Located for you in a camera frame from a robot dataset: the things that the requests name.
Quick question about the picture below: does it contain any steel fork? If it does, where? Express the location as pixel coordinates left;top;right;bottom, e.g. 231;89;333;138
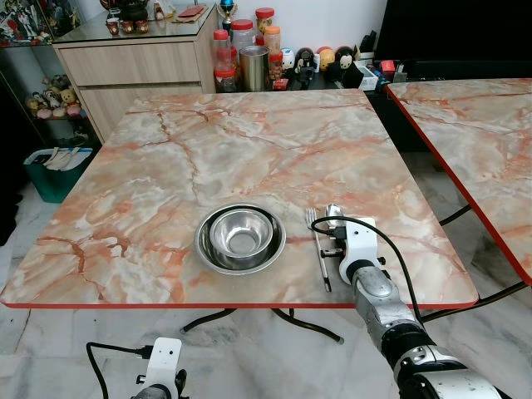
305;208;332;293

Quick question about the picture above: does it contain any steel spoon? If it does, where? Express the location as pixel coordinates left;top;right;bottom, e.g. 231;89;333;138
324;204;344;238

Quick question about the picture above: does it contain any steel bowl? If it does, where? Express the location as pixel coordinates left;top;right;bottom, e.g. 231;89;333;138
209;209;275;259

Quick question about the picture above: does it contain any steel round plate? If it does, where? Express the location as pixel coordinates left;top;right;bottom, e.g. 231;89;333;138
195;203;287;276

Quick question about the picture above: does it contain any white small box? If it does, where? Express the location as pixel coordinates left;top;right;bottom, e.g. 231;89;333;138
357;62;380;89

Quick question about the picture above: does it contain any black toy figurine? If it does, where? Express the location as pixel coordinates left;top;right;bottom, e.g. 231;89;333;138
297;47;317;81

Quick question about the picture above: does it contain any black and white panda figurine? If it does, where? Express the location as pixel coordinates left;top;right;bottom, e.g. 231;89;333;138
335;46;357;81

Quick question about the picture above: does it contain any yellow toy figurine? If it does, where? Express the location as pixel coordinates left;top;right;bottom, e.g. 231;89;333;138
318;46;336;71

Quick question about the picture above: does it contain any white toy figurine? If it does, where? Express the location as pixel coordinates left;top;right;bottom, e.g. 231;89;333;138
281;48;298;76

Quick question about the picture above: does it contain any steel cylinder tumbler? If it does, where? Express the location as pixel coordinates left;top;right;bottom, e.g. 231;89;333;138
239;46;270;92

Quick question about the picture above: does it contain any orange-filled plastic jar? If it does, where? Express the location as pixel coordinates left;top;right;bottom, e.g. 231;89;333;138
263;26;283;56

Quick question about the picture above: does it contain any tall red-lid plastic jar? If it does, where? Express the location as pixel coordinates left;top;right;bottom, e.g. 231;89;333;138
212;30;235;92

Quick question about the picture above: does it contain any wide red-lid clear jar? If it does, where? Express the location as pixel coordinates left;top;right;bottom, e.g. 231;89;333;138
231;18;257;49

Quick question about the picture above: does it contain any small red-lid snack jar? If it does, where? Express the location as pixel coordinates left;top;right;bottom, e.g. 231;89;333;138
255;7;275;34

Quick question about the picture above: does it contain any black television screen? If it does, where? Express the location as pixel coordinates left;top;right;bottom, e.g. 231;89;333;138
374;0;532;64

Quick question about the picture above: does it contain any gold trophy cup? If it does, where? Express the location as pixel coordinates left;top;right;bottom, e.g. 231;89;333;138
218;0;238;31

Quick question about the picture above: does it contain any light wooden drawer cabinet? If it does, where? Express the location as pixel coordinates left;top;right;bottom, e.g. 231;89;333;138
54;8;219;142

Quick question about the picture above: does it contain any red flat packet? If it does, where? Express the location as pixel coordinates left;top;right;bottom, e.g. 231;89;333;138
178;4;209;20

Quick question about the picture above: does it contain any green plastic bin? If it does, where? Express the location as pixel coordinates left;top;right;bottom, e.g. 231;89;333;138
23;147;94;204

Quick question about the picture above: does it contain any dark teapot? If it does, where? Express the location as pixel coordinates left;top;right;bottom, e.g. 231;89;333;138
116;0;151;22

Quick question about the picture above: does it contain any group of plush toys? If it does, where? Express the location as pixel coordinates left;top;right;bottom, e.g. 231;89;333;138
25;73;86;122

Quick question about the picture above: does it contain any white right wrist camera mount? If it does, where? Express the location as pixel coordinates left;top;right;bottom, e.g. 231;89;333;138
337;218;385;283

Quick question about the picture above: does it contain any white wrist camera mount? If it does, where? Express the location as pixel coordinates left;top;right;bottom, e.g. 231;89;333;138
143;337;182;392
337;218;385;283

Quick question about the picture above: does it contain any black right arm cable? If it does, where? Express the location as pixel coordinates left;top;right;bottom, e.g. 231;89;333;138
310;214;425;329

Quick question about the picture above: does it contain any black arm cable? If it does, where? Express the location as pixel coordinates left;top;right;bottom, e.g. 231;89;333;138
310;214;425;329
86;342;155;399

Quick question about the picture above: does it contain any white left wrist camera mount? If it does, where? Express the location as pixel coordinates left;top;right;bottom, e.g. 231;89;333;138
143;337;182;392

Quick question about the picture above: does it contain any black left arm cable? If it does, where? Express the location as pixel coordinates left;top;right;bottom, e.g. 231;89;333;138
86;342;155;399

